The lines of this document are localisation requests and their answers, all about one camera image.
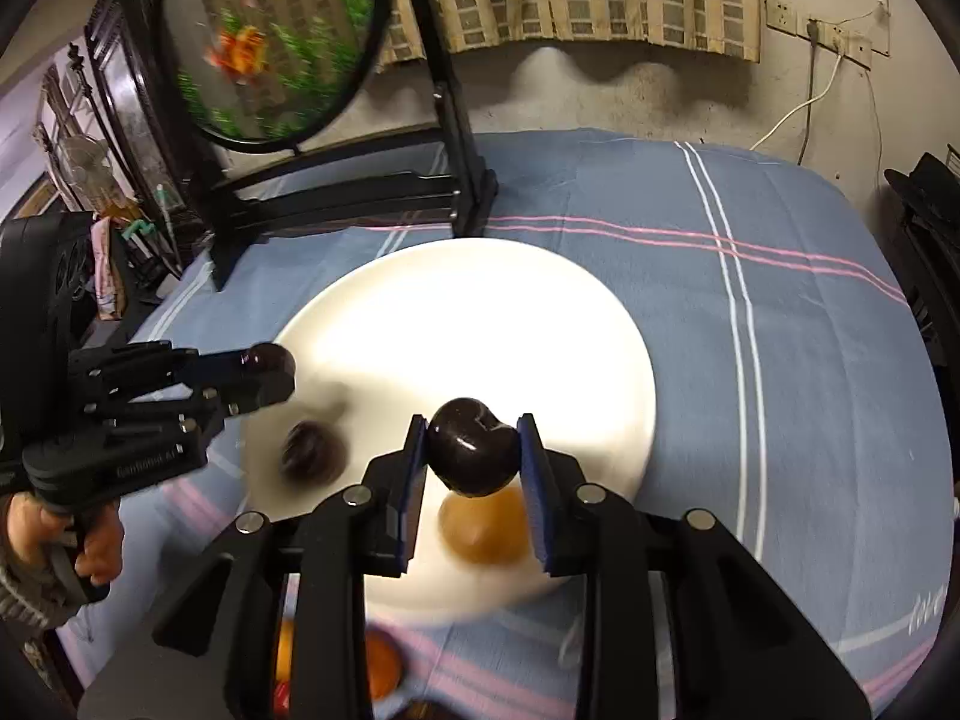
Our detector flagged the glossy dark plum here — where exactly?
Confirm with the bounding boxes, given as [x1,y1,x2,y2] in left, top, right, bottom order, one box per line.
[426,396,522,500]
[244,343,297,383]
[279,420,350,482]

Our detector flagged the electric fan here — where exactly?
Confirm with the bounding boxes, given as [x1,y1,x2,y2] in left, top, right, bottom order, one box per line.
[45,131,113,203]

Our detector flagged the dark wooden framed picture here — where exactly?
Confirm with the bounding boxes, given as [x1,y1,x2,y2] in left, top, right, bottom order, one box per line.
[82,0,181,256]

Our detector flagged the person's left hand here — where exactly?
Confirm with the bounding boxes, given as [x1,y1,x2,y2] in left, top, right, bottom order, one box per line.
[6,495,125,587]

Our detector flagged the smooth tan pear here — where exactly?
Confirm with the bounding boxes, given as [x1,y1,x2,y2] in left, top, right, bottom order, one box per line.
[439,484,530,563]

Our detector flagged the person's left forearm grey sleeve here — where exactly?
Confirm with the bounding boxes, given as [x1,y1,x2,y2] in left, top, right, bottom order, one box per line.
[0,559,76,627]

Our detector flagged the orange mandarin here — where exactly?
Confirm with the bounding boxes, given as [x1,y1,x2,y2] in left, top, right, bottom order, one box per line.
[364,626,406,698]

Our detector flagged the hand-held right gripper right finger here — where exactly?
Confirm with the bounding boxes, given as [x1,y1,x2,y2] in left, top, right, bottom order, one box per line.
[516,412,871,720]

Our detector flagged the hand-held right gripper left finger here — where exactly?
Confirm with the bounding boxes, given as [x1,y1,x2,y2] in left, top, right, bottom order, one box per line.
[152,414,430,720]

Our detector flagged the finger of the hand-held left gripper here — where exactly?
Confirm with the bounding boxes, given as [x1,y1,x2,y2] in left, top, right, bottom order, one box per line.
[90,373,296,458]
[69,343,256,400]

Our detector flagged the white power cable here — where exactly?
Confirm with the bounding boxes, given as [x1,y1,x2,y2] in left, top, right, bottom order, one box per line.
[750,34,845,151]

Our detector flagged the round goldfish screen black stand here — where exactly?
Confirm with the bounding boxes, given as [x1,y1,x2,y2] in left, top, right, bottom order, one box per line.
[116,0,500,293]

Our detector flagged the black hat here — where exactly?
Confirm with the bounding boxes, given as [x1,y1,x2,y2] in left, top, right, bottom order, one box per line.
[883,152,960,200]

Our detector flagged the white oval plate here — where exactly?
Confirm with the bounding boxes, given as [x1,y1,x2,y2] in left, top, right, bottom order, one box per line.
[240,238,659,623]

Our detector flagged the black desk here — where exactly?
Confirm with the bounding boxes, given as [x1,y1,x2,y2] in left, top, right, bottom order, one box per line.
[900,195,960,361]

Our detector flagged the pink cloth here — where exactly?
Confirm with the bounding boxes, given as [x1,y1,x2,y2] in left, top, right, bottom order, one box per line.
[90,217,128,320]

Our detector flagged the blue striped tablecloth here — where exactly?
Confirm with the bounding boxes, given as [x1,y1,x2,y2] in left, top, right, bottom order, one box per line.
[56,127,946,720]

